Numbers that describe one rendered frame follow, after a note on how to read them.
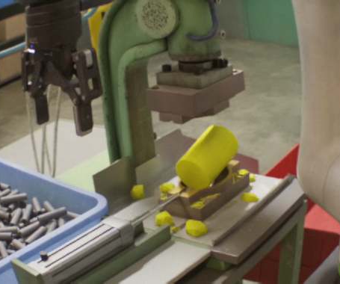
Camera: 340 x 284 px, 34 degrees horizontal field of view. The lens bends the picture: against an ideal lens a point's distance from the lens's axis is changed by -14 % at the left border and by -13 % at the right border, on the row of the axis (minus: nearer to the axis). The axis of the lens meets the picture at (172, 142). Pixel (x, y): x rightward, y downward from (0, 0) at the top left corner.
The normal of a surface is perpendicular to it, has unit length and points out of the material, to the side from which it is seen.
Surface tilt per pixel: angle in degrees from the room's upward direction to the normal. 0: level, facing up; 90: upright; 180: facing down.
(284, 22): 90
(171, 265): 0
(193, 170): 106
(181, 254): 0
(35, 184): 81
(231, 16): 90
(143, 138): 90
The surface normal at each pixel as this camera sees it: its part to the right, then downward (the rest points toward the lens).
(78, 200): -0.62, 0.19
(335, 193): -0.94, 0.09
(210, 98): 0.80, 0.15
